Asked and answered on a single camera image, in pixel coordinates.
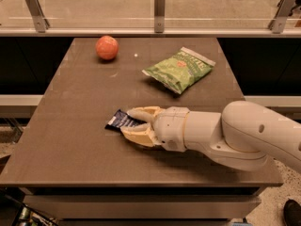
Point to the black shoe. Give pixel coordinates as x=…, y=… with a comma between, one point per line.
x=292, y=213

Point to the left metal railing bracket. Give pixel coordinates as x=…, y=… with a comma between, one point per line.
x=40, y=22

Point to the green chip bag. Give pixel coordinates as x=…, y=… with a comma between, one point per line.
x=180, y=71

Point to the middle metal railing bracket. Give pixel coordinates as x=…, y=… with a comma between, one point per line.
x=159, y=16

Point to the blue rxbar wrapper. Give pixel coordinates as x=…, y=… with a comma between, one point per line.
x=121, y=118

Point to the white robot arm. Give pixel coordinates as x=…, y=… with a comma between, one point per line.
x=241, y=137

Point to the metal railing bracket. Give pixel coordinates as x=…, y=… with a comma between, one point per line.
x=277, y=24
x=159, y=16
x=40, y=22

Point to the right metal railing bracket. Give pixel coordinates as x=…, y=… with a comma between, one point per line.
x=277, y=24

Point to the orange fruit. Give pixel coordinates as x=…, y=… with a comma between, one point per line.
x=107, y=47

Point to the glass railing panel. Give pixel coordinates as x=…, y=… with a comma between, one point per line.
x=207, y=14

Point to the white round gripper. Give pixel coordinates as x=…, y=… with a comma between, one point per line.
x=170, y=126

